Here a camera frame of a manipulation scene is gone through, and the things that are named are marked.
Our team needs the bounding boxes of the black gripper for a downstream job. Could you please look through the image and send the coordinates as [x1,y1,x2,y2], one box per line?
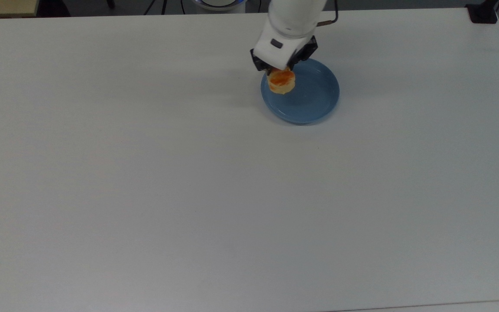
[250,36,318,77]

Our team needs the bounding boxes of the black corner clamp mount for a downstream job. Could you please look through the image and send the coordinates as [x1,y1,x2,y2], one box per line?
[466,0,499,24]

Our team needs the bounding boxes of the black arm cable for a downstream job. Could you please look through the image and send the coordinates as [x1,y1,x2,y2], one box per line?
[317,0,339,27]

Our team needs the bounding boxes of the blue round plate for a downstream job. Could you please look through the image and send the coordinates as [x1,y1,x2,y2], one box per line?
[261,58,340,125]

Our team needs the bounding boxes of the black tripod legs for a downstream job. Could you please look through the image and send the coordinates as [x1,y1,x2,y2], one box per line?
[143,0,168,16]

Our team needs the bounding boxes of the wooden board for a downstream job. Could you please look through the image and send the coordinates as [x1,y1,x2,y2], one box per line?
[0,0,40,18]

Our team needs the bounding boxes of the orange glazed bread roll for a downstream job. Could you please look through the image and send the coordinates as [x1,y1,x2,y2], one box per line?
[268,68,296,95]

